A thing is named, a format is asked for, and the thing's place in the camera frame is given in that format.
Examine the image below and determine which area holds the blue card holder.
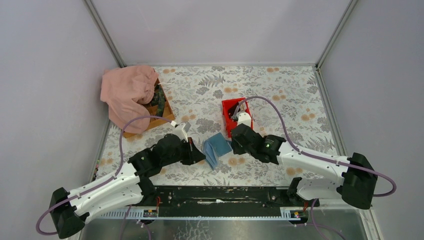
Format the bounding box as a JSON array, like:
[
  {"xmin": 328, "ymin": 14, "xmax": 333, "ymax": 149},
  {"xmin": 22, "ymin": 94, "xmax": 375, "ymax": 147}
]
[{"xmin": 202, "ymin": 132, "xmax": 233, "ymax": 170}]

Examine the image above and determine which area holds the floral patterned table mat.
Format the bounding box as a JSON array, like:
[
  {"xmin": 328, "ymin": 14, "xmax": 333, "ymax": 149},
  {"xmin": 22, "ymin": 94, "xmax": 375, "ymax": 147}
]
[{"xmin": 94, "ymin": 65, "xmax": 345, "ymax": 187}]

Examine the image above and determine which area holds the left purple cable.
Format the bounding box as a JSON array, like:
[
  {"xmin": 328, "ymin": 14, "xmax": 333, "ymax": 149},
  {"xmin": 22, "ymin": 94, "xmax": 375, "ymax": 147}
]
[{"xmin": 35, "ymin": 115, "xmax": 176, "ymax": 240}]

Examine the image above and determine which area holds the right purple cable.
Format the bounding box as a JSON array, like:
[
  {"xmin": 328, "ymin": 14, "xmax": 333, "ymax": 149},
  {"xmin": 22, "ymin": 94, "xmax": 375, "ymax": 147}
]
[{"xmin": 232, "ymin": 96, "xmax": 397, "ymax": 240}]

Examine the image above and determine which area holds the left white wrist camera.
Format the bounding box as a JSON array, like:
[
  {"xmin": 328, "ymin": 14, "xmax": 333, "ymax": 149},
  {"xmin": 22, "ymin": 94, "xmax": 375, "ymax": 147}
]
[{"xmin": 170, "ymin": 120, "xmax": 191, "ymax": 142}]

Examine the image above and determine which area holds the pink cloth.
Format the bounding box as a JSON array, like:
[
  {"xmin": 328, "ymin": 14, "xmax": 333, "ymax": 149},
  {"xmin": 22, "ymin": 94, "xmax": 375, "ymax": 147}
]
[{"xmin": 100, "ymin": 65, "xmax": 159, "ymax": 129}]

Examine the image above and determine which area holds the dark green patterned item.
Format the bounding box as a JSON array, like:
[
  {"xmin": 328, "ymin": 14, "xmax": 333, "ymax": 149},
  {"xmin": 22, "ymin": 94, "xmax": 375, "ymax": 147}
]
[{"xmin": 150, "ymin": 84, "xmax": 166, "ymax": 117}]

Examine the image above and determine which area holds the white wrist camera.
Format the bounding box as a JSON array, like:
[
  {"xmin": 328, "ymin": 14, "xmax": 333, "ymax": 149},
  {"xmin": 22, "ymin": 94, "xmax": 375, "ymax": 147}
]
[
  {"xmin": 170, "ymin": 120, "xmax": 191, "ymax": 142},
  {"xmin": 231, "ymin": 111, "xmax": 252, "ymax": 127}
]

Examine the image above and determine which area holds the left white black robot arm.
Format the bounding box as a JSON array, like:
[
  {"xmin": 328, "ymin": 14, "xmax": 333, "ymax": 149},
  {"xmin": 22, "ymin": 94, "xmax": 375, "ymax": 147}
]
[{"xmin": 50, "ymin": 133, "xmax": 206, "ymax": 239}]

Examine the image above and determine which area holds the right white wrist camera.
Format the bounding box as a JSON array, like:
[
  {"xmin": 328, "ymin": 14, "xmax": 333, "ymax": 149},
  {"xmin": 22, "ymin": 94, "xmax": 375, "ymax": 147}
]
[{"xmin": 231, "ymin": 111, "xmax": 252, "ymax": 127}]

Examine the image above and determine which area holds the purple cable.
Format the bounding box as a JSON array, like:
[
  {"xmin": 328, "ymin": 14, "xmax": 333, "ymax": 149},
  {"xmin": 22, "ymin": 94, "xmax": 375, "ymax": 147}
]
[
  {"xmin": 232, "ymin": 96, "xmax": 397, "ymax": 240},
  {"xmin": 35, "ymin": 115, "xmax": 176, "ymax": 240}
]

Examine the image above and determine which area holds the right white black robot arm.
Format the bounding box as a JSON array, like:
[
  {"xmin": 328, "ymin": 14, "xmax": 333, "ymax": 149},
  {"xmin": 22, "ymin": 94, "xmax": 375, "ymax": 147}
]
[{"xmin": 231, "ymin": 124, "xmax": 378, "ymax": 210}]

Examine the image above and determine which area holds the white slotted cable duct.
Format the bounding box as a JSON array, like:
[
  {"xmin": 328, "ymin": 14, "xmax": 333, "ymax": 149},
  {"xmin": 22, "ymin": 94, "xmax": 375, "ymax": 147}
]
[{"xmin": 96, "ymin": 207, "xmax": 309, "ymax": 223}]

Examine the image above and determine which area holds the red plastic bin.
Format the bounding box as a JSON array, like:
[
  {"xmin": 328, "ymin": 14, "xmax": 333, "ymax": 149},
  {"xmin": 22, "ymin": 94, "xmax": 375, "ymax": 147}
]
[{"xmin": 221, "ymin": 97, "xmax": 253, "ymax": 138}]

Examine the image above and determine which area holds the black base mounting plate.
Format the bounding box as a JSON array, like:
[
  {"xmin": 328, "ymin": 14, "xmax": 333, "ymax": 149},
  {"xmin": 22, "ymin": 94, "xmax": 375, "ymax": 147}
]
[{"xmin": 136, "ymin": 186, "xmax": 320, "ymax": 216}]

